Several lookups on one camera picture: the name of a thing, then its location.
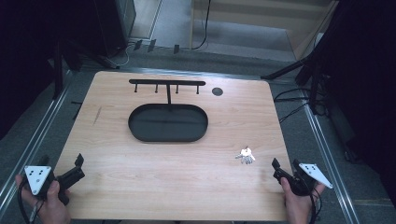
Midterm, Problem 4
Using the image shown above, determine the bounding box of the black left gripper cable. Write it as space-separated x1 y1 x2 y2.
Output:
17 178 45 224

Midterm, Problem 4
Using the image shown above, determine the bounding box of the black floor cable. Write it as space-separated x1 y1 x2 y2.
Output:
273 88 312 103
278 102 309 124

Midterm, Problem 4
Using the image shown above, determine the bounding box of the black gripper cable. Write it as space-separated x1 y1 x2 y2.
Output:
17 178 45 224
307 186 323 224

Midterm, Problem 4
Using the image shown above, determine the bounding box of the white floor cable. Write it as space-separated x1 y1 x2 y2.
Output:
106 43 131 68

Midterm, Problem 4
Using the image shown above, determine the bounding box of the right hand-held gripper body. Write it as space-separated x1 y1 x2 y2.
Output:
273 162 333 197

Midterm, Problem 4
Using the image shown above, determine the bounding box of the metal floor rail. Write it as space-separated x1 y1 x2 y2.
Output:
0 81 71 216
300 99 362 224

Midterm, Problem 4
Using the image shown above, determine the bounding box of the person's left hand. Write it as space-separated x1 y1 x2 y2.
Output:
14 174 72 224

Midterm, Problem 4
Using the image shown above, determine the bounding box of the person's right hand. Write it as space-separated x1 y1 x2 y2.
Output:
279 176 327 224

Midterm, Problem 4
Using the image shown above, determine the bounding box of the bunch of silver keys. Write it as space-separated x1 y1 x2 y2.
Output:
234 146 257 165

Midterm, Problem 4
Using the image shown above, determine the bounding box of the light wooden platform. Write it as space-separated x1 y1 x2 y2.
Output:
190 0 339 62

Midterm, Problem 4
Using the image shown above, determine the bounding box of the black key rack with tray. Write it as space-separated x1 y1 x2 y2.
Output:
127 78 209 144

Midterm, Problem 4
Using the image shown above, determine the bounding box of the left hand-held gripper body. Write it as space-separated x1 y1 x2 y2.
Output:
23 164 86 206

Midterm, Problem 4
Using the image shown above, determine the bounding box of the black hanging cable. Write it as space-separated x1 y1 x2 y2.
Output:
191 0 213 50

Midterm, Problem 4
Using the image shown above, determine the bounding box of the black tripod stand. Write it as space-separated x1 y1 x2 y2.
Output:
261 52 325 115

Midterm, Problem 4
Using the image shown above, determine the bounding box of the black cabinet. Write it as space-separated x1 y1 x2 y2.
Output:
92 0 137 59

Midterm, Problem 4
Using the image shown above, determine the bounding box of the black metal stand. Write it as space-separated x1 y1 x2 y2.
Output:
50 40 85 101

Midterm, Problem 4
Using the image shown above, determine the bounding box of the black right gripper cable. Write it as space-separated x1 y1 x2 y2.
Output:
307 186 323 224

